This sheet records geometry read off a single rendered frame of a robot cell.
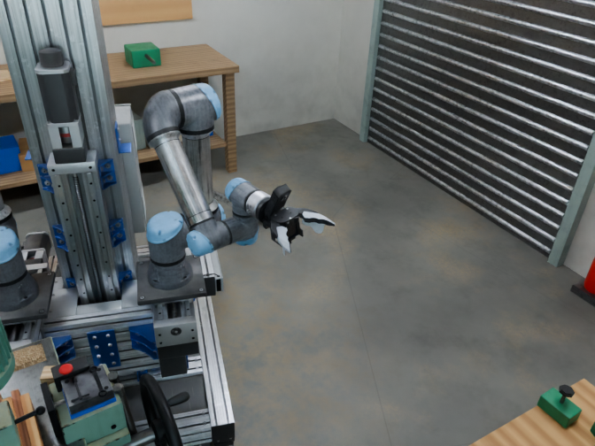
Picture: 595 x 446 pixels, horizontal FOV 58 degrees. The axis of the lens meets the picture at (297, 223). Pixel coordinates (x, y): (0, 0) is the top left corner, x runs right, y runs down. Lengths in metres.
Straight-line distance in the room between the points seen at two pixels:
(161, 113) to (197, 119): 0.12
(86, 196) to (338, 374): 1.46
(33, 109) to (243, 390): 1.51
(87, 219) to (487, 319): 2.16
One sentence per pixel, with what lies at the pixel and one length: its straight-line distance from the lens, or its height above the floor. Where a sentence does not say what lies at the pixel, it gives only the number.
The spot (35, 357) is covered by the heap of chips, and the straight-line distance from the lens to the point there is 1.59.
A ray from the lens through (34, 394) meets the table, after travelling 1.52.
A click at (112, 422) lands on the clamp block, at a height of 0.91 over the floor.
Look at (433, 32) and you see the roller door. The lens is 4.18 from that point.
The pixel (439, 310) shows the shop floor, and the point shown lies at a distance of 3.11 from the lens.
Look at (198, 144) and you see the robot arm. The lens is 1.67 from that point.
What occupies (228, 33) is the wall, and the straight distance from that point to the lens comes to 4.63.
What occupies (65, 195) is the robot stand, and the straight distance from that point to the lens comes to 1.79.
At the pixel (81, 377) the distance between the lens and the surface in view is 1.38.
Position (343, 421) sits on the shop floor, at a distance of 2.50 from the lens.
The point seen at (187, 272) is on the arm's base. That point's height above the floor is 0.86.
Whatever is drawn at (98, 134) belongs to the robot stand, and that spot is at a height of 1.30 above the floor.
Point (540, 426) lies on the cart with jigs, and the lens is 2.01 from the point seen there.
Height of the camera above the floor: 1.99
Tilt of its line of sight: 33 degrees down
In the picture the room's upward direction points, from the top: 3 degrees clockwise
